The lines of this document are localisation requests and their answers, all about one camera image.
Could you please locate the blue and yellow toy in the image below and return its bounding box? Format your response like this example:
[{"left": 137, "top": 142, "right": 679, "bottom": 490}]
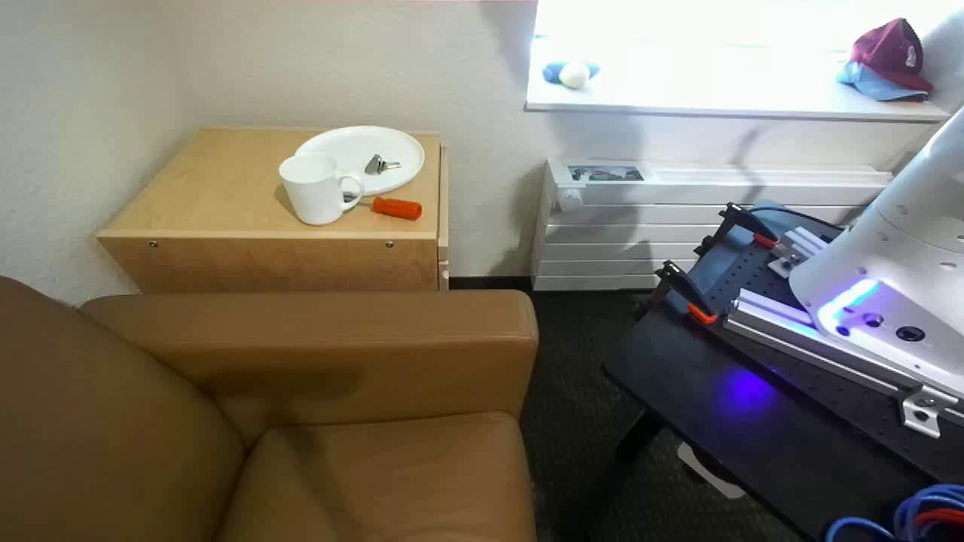
[{"left": 544, "top": 59, "right": 601, "bottom": 92}]

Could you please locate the light wooden cabinet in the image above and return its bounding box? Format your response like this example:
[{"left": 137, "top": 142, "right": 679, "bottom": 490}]
[{"left": 98, "top": 127, "right": 450, "bottom": 293}]

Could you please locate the white ceramic mug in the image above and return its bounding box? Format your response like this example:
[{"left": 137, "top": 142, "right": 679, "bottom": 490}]
[{"left": 282, "top": 155, "right": 365, "bottom": 226}]

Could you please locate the white round plate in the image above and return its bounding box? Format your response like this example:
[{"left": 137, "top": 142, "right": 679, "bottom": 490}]
[{"left": 300, "top": 127, "right": 426, "bottom": 193}]

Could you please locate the maroon and blue cap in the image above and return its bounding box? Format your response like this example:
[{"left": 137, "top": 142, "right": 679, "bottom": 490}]
[{"left": 838, "top": 19, "right": 931, "bottom": 102}]

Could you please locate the orange handled black clamp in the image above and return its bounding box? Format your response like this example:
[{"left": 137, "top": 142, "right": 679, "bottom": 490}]
[{"left": 657, "top": 260, "right": 717, "bottom": 329}]

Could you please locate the white window sill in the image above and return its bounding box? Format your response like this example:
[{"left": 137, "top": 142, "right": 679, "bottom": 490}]
[{"left": 524, "top": 40, "right": 948, "bottom": 123}]

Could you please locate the blue cable bundle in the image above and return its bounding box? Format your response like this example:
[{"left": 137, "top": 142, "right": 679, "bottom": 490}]
[{"left": 822, "top": 482, "right": 964, "bottom": 542}]

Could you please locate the orange handled screwdriver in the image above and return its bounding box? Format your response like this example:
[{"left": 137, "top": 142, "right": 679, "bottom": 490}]
[{"left": 362, "top": 195, "right": 423, "bottom": 219}]

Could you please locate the brown leather armchair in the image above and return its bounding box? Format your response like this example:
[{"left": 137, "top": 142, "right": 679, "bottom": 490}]
[{"left": 0, "top": 277, "right": 539, "bottom": 542}]

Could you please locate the black robot table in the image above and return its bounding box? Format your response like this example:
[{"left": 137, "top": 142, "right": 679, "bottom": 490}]
[{"left": 606, "top": 208, "right": 964, "bottom": 542}]

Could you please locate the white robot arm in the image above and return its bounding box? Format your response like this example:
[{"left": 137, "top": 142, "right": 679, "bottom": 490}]
[{"left": 789, "top": 113, "right": 964, "bottom": 396}]

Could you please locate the small grey object on plate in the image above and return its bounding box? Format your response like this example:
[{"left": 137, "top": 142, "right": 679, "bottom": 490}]
[{"left": 365, "top": 155, "right": 402, "bottom": 174}]

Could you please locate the white wall radiator heater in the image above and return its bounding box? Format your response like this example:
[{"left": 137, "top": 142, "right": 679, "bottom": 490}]
[{"left": 530, "top": 161, "right": 893, "bottom": 293}]

